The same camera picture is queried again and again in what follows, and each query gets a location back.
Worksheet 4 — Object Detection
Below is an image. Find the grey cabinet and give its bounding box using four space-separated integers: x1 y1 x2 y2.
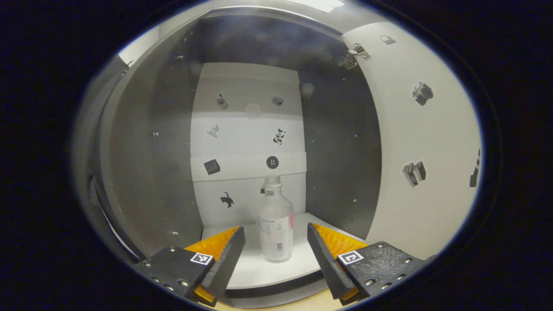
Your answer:
73 6 383 309

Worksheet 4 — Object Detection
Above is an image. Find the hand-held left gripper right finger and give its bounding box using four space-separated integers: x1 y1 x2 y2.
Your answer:
306 222 426 306

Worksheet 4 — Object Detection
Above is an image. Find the metal cabinet door hinge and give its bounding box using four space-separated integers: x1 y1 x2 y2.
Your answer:
338 42 371 70

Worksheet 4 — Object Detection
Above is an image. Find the clear bottle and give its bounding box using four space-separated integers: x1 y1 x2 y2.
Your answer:
256 175 294 263

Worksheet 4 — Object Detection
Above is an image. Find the white cabinet door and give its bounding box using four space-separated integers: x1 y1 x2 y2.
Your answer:
341 22 483 260

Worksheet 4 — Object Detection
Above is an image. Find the white cabinet shelf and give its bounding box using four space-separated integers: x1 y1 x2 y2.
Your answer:
201 213 368 290

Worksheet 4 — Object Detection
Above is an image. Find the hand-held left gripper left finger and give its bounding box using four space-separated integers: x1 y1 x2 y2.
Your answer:
132 225 247 305

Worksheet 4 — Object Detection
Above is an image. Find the long ceiling light panel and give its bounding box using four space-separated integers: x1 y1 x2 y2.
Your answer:
285 0 346 13

